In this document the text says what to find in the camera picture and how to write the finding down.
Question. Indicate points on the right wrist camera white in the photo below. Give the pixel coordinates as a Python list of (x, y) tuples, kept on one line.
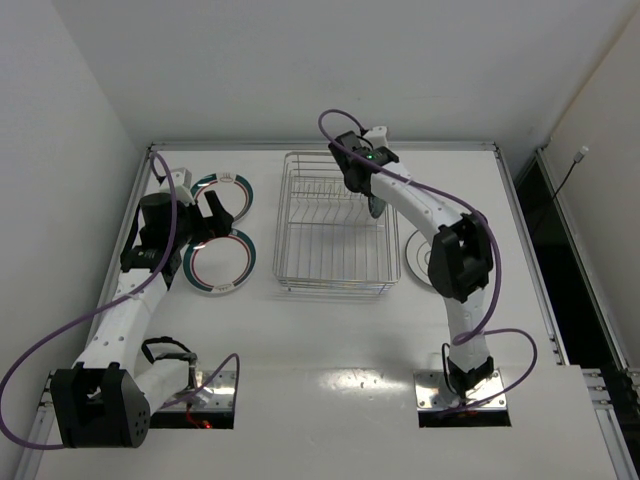
[(376, 137)]

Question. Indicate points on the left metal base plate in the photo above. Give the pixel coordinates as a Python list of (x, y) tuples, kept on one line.
[(218, 395)]

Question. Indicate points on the far green red rimmed plate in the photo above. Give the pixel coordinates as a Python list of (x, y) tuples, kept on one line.
[(233, 190)]

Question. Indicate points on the small blue patterned plate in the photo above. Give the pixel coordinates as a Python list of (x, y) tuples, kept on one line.
[(376, 207)]

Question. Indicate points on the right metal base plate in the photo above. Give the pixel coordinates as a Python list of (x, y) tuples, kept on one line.
[(432, 394)]

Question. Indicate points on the green red rimmed plate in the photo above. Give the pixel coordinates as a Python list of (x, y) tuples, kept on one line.
[(233, 190), (221, 265)]

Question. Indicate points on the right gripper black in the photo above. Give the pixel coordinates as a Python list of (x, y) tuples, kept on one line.
[(357, 181)]

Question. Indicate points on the metal wire dish rack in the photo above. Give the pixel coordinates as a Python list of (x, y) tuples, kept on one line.
[(326, 239)]

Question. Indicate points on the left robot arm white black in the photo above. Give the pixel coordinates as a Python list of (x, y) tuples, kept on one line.
[(100, 402)]

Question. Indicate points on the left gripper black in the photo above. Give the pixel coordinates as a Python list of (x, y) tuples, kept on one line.
[(201, 220)]

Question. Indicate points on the near green red rimmed plate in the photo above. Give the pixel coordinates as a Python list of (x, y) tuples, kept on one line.
[(221, 265)]

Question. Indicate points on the metal base plate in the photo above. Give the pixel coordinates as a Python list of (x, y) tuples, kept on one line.
[(432, 394), (218, 395)]

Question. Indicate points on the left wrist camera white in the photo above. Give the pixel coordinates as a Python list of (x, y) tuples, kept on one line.
[(182, 181)]

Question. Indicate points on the white plate with grey rim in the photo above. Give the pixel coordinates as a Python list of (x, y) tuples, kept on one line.
[(417, 254)]

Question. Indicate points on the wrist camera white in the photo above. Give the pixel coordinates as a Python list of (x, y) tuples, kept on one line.
[(376, 137), (182, 181)]

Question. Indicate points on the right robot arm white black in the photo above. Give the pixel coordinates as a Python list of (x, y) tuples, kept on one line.
[(461, 257)]

